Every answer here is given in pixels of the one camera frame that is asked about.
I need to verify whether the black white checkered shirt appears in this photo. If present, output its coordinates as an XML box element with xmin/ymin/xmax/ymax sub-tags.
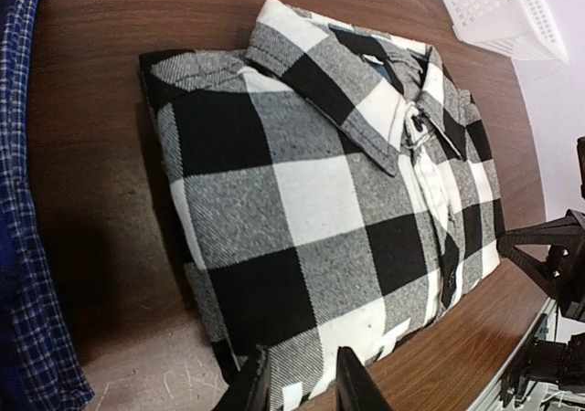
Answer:
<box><xmin>139</xmin><ymin>0</ymin><xmax>504</xmax><ymax>410</ymax></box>

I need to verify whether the white plastic basket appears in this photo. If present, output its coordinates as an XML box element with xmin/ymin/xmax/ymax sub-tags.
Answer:
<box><xmin>442</xmin><ymin>0</ymin><xmax>569</xmax><ymax>64</ymax></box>

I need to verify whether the blue plaid shirt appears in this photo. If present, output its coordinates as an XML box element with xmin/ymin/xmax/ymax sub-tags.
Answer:
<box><xmin>1</xmin><ymin>0</ymin><xmax>93</xmax><ymax>410</ymax></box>

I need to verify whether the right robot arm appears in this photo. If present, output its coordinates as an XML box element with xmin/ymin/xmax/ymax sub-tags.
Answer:
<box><xmin>497</xmin><ymin>209</ymin><xmax>584</xmax><ymax>406</ymax></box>

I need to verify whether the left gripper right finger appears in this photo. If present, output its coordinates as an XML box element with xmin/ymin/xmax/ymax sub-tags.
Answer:
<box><xmin>335</xmin><ymin>346</ymin><xmax>392</xmax><ymax>411</ymax></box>

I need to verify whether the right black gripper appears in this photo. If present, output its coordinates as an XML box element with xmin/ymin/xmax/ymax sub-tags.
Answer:
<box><xmin>497</xmin><ymin>210</ymin><xmax>584</xmax><ymax>322</ymax></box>

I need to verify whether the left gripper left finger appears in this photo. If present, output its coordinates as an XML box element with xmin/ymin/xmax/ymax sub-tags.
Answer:
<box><xmin>218</xmin><ymin>347</ymin><xmax>270</xmax><ymax>411</ymax></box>

